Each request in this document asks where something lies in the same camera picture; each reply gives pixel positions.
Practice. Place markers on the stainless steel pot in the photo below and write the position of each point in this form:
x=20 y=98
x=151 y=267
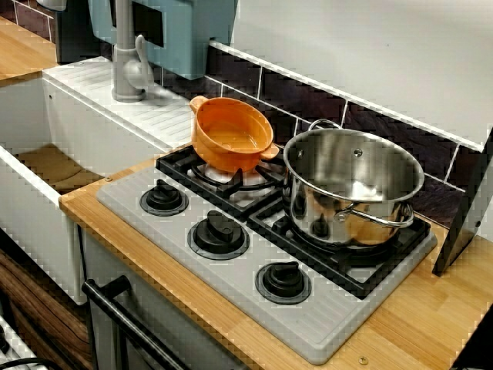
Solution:
x=308 y=200

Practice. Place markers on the black burner grate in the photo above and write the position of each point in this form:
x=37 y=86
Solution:
x=346 y=277
x=173 y=163

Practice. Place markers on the black board corner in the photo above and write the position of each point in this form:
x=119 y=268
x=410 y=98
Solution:
x=481 y=347

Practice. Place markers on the orange plastic pot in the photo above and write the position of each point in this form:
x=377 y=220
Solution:
x=231 y=154

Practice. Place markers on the white rounded object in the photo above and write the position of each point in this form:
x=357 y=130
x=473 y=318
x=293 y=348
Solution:
x=54 y=4

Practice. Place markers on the black stove knob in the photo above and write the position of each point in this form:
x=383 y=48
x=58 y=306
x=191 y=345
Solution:
x=283 y=281
x=163 y=196
x=216 y=233

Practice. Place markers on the teal box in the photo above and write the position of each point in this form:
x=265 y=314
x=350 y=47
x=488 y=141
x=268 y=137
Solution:
x=181 y=46

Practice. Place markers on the black side panel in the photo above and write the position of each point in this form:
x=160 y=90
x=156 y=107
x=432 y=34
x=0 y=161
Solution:
x=462 y=231

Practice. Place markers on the white toy sink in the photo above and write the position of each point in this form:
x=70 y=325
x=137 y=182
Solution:
x=96 y=127

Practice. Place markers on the white toy oven front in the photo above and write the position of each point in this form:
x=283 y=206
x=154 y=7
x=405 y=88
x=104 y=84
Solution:
x=161 y=308

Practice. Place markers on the grey toy faucet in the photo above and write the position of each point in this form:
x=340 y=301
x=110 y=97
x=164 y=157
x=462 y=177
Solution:
x=123 y=58

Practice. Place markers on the grey toy stove panel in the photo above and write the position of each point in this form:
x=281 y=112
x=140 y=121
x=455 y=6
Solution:
x=215 y=277

